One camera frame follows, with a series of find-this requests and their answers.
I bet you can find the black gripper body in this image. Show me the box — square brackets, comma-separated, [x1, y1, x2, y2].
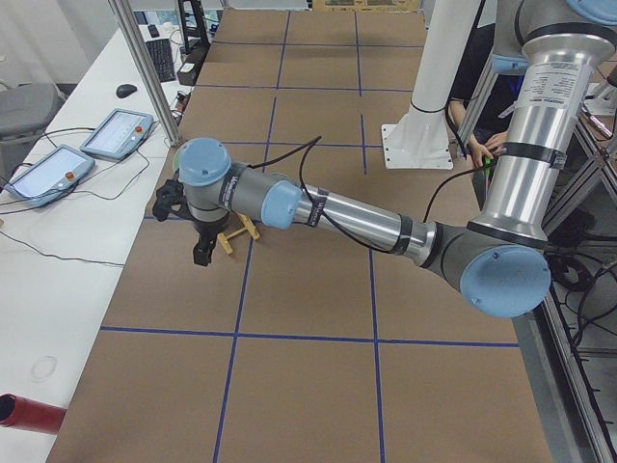
[193, 217, 228, 247]

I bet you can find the pale green ceramic plate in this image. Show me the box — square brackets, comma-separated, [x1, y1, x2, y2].
[172, 148, 183, 178]

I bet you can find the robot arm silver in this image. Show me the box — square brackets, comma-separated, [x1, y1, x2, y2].
[176, 1, 616, 317]

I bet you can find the wooden dish rack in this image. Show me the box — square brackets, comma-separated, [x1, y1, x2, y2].
[217, 213, 260, 256]

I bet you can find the teach pendant far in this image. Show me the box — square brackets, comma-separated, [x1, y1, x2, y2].
[80, 108, 154, 160]

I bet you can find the teach pendant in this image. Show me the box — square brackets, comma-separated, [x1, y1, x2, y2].
[80, 108, 154, 160]
[5, 145, 95, 207]

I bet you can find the brown paper table cover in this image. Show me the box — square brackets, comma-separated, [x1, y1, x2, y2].
[49, 11, 551, 462]

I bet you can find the black box with label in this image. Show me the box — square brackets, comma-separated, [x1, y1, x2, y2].
[176, 46, 209, 86]

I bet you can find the teach pendant near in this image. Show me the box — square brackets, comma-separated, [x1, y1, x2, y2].
[5, 145, 95, 207]

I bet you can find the black computer mouse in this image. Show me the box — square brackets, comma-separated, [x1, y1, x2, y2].
[116, 84, 138, 99]

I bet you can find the black keyboard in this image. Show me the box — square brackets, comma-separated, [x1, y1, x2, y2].
[146, 39, 175, 82]

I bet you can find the grey office chair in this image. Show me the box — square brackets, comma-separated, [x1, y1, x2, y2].
[1, 83, 66, 179]

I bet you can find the red cylinder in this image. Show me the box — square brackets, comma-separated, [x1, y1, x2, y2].
[1, 394, 67, 434]

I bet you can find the seated person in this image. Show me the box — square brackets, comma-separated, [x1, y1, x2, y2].
[445, 23, 524, 170]

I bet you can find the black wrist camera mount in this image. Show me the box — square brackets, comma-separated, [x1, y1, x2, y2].
[152, 179, 192, 222]

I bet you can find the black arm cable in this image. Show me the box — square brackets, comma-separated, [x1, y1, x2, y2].
[248, 134, 401, 252]

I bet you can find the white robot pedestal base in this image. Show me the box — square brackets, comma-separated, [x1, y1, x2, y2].
[382, 0, 482, 170]

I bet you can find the aluminium frame post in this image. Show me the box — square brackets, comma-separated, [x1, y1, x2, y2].
[108, 0, 182, 147]

